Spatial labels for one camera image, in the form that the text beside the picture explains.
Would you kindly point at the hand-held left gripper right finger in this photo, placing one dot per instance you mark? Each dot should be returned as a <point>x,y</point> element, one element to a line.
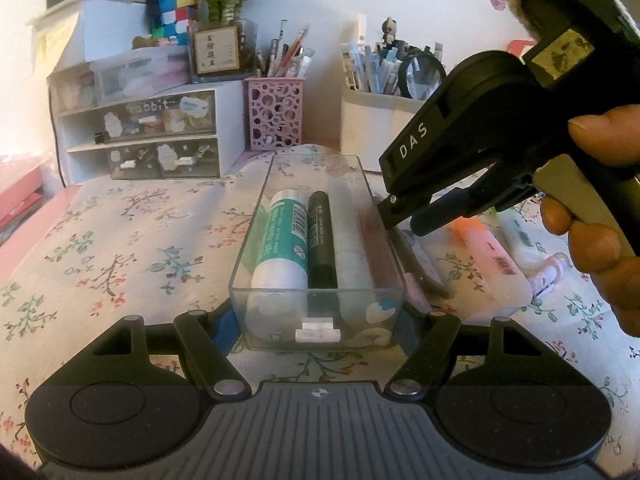
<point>435,340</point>

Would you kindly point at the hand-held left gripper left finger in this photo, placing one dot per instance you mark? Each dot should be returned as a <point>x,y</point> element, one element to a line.
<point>222,332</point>

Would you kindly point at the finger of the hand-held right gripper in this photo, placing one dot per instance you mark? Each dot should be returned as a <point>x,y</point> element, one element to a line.
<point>445,212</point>
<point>395,210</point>

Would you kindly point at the orange cap highlighter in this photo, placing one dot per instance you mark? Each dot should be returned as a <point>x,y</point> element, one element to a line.
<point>490,265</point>

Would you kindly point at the black marker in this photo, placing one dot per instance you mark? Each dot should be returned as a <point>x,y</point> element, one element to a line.
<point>321,240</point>

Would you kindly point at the light green glue stick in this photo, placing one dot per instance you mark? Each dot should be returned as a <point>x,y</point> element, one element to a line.
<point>520,240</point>

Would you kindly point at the clear plastic drawer tray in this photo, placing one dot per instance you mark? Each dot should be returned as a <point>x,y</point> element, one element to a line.
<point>320,320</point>

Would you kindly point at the green and white glue stick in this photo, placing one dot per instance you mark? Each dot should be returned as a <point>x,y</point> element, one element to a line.
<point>280,245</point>

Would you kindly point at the purple pen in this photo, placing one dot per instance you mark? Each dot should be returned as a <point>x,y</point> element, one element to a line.
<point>547,277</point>

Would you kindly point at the person's right hand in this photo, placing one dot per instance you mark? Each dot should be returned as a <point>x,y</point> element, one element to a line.
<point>610,280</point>

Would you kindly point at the black magnifying glass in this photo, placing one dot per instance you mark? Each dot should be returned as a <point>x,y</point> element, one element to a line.
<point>424,75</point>

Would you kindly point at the white flower-shaped pen holder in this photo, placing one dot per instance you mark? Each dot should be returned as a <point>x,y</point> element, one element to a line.
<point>370,130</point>

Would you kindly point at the floral tablecloth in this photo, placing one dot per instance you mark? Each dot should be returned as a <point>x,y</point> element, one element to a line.
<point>125,260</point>

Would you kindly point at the cluster of blue grey pens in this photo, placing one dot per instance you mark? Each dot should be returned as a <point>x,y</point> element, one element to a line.
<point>375,65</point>

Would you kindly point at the pink perforated pen holder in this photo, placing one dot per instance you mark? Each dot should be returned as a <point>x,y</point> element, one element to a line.
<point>275,115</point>

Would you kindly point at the cluster of thin mixed pens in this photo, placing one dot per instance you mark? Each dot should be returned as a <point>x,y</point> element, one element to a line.
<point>287,57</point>

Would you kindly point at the white desktop drawer organizer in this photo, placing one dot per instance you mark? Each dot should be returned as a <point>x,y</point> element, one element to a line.
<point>150,135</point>

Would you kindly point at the bamboo plant in glass vase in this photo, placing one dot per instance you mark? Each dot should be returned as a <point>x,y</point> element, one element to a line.
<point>220,45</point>

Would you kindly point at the pink plastic bag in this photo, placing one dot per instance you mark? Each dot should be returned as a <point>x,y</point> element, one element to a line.
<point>20,195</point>

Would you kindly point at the clear storage box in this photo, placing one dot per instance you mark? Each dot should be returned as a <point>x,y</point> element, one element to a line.
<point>140,77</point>

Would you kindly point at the colourful puzzle cube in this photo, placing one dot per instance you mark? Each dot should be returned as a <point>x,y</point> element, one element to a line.
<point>170,7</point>

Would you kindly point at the white box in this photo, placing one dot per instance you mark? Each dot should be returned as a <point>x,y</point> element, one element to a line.
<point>100,30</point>

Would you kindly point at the yellow sticky note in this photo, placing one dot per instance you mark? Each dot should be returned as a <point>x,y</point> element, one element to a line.
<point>52,42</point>

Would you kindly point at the wall sticker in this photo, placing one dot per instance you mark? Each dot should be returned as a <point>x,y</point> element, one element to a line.
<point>498,4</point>

